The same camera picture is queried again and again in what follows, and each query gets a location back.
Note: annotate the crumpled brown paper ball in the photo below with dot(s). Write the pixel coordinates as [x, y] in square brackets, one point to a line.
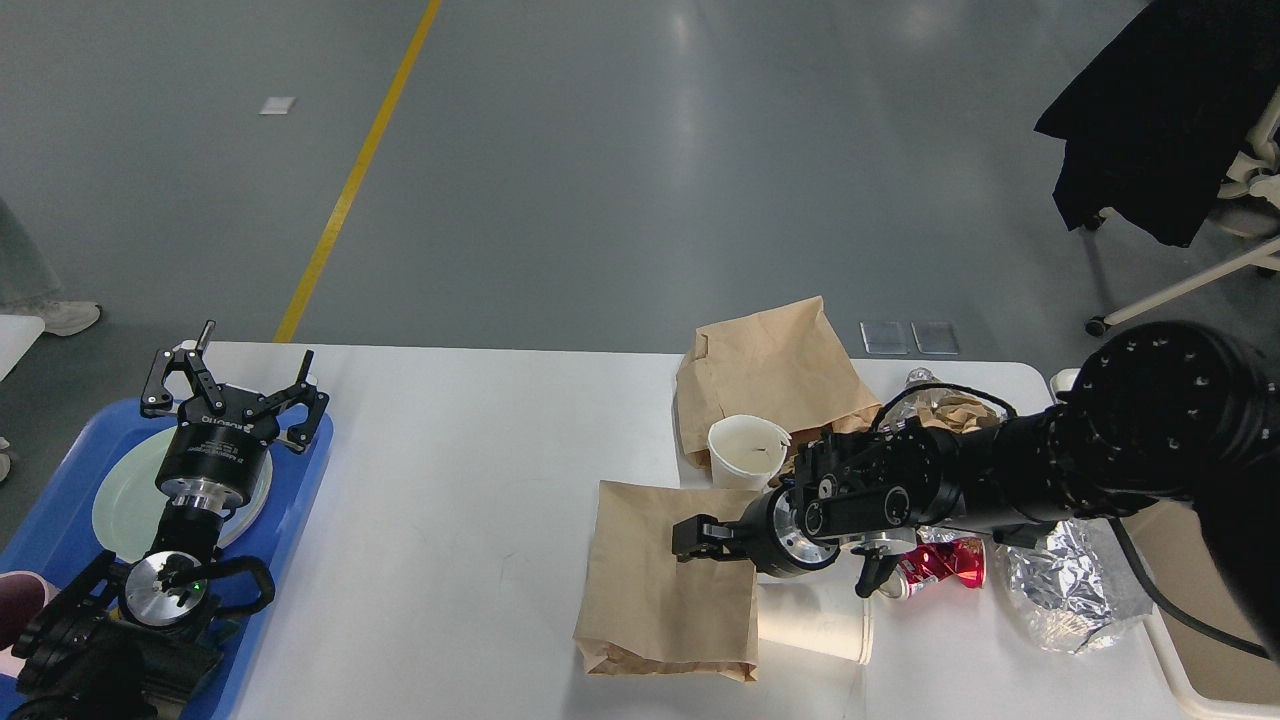
[785, 468]

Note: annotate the black jacket on chair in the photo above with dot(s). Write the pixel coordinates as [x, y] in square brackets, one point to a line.
[1153, 123]

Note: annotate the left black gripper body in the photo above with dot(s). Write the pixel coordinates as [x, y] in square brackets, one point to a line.
[214, 462]

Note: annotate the silver foil bag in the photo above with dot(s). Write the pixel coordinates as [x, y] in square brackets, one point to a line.
[919, 392]

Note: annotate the mint green plate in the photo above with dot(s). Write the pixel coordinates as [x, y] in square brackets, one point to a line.
[128, 510]

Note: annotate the floor outlet plate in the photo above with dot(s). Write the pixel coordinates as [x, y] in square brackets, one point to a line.
[936, 338]
[884, 338]

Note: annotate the brown paper in foil bag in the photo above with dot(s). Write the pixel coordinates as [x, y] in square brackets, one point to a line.
[960, 414]

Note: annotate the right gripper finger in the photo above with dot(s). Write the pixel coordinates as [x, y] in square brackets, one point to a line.
[704, 537]

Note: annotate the blue plastic tray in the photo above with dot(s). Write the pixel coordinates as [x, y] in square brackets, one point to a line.
[56, 539]

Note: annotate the floor outlet plate left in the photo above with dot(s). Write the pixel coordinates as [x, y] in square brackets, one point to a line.
[884, 338]

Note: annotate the pink ribbed mug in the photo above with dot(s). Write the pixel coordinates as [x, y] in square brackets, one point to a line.
[24, 594]

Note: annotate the white office chair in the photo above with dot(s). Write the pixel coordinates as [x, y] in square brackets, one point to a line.
[1245, 206]

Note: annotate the floor outlet plate right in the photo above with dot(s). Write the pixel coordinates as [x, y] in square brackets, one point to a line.
[936, 338]

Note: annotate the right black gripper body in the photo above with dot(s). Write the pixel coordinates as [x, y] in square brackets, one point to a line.
[773, 541]

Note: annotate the beige plastic bin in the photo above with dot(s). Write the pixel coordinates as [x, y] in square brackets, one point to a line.
[1206, 678]

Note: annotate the person's grey trouser leg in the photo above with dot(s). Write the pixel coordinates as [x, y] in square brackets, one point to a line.
[27, 278]

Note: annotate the person's white shoe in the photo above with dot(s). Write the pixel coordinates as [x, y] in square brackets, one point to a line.
[65, 318]

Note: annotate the crumpled large brown paper bag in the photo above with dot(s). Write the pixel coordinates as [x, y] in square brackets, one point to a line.
[785, 365]

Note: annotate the upright white paper cup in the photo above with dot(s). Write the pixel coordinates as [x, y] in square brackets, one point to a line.
[746, 452]

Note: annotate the crushed red soda can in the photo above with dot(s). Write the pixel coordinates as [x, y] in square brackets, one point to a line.
[962, 559]

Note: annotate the lying white paper cup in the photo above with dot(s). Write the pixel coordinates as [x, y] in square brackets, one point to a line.
[823, 618]

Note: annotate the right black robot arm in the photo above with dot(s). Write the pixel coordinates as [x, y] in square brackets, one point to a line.
[1164, 412]

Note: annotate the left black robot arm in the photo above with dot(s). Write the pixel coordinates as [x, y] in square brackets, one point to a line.
[166, 530]

